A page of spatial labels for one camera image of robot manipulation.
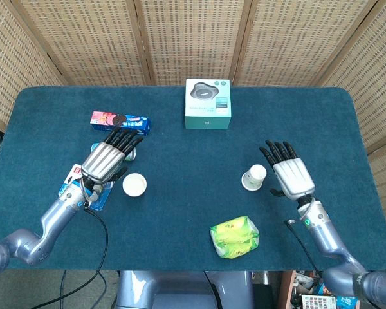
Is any blue cookie box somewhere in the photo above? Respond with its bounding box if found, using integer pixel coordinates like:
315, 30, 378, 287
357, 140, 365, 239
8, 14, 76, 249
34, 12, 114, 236
89, 111, 151, 136

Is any blue felt table cloth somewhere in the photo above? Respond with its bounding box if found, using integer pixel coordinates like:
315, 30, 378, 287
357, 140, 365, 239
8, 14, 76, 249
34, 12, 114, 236
0, 85, 386, 272

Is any black right hand cable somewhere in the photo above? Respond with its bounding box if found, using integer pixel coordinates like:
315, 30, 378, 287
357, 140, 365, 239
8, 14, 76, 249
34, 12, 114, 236
284, 220, 321, 274

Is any green tissue pack bag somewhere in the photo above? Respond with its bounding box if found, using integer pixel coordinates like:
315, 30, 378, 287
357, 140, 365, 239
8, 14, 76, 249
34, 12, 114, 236
209, 216, 261, 259

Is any black left hand cable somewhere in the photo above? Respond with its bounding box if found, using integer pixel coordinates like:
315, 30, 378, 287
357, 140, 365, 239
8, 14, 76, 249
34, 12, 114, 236
28, 205, 109, 309

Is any colourful printed card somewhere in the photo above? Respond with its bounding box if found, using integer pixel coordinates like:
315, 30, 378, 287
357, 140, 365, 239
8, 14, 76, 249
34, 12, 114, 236
301, 294, 337, 309

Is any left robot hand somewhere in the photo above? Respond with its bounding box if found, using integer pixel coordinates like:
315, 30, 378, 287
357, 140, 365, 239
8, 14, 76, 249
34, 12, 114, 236
80, 127, 145, 186

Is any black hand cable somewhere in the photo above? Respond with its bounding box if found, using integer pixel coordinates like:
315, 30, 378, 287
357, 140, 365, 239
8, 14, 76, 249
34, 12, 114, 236
284, 220, 321, 274
28, 205, 109, 309

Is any black floor cable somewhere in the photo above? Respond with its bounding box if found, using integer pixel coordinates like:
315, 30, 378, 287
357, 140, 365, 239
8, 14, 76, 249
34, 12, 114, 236
59, 269, 68, 299

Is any woven wicker screen panel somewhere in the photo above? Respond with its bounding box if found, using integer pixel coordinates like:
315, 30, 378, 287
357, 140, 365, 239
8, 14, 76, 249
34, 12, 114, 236
0, 0, 68, 133
11, 0, 155, 87
320, 0, 386, 268
133, 0, 258, 87
233, 0, 386, 88

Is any white floral paper cup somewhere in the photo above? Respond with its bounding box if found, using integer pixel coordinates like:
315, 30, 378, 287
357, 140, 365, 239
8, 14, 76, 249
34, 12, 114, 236
242, 172, 262, 191
241, 173, 261, 191
122, 173, 148, 198
243, 164, 267, 191

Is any grey robot torso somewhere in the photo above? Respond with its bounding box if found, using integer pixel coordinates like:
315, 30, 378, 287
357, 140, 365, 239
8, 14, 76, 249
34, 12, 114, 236
115, 270, 255, 309

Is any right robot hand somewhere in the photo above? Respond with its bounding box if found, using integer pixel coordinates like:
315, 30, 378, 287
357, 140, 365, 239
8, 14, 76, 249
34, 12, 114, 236
259, 140, 316, 198

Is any small blue package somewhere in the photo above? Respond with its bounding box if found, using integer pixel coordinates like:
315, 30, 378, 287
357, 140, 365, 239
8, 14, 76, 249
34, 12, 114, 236
336, 295, 360, 309

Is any battery blister pack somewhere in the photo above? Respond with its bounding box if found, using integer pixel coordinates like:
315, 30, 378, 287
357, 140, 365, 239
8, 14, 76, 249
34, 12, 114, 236
58, 163, 115, 212

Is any brown wooden shelf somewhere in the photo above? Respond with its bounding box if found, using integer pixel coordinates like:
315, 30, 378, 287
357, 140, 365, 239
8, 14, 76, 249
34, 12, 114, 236
279, 270, 367, 309

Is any teal speaker box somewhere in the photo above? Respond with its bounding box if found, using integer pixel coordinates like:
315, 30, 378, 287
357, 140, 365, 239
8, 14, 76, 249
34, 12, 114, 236
184, 78, 232, 130

